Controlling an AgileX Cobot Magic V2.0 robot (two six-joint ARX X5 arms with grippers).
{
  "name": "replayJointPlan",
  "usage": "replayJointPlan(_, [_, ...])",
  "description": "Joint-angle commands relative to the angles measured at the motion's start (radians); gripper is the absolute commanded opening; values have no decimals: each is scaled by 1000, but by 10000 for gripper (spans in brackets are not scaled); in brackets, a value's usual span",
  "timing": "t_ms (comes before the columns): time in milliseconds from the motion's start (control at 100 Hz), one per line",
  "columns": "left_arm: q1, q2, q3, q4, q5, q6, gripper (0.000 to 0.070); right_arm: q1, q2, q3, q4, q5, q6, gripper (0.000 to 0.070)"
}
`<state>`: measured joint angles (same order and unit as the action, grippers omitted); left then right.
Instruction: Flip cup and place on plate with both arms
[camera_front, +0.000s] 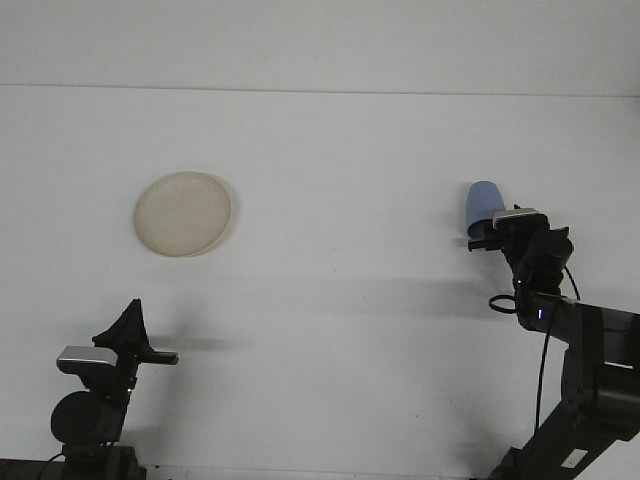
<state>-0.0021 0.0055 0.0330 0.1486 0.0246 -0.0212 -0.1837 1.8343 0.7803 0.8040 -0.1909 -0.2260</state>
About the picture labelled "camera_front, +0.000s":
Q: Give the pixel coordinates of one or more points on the pale blue cup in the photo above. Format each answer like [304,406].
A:
[484,202]

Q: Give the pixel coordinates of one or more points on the pale round plate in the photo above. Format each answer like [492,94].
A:
[182,215]

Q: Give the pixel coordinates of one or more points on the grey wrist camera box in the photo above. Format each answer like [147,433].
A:
[517,216]
[85,356]

